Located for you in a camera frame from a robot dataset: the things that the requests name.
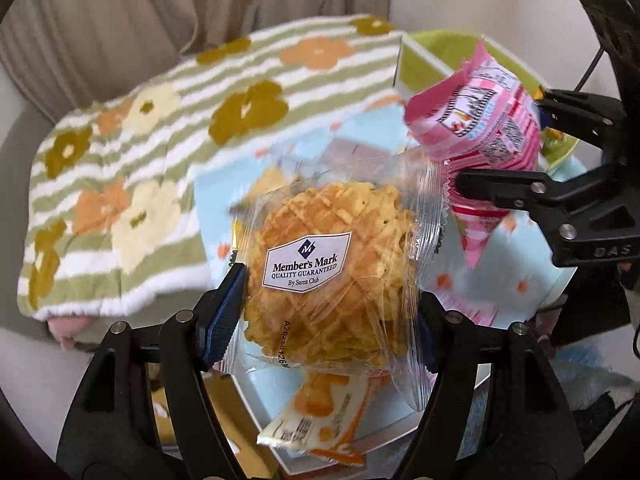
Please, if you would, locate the beige curtain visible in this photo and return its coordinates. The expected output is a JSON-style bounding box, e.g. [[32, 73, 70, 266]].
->
[[1, 0, 390, 120]]

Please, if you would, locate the floral striped blanket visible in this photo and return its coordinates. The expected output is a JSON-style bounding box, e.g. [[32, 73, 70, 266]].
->
[[16, 15, 400, 321]]

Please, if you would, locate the grey purple snack packet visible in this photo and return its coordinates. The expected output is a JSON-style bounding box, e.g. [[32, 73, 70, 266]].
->
[[318, 138, 393, 171]]

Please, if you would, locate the green cardboard storage box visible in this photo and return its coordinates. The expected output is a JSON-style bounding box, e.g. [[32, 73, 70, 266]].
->
[[394, 29, 586, 179]]

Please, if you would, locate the blue daisy tablecloth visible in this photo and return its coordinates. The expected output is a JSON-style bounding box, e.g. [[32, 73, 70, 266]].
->
[[192, 104, 589, 476]]

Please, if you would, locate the pink striped snack packet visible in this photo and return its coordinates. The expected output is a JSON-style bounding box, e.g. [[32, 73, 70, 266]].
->
[[405, 41, 540, 268]]

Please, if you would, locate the orange chiffon cake packet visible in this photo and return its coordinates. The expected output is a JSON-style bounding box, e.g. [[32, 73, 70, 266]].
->
[[257, 373, 390, 467]]

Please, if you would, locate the Member's Mark waffle cookie pack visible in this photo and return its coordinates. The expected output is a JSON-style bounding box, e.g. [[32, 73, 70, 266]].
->
[[224, 148, 449, 410]]

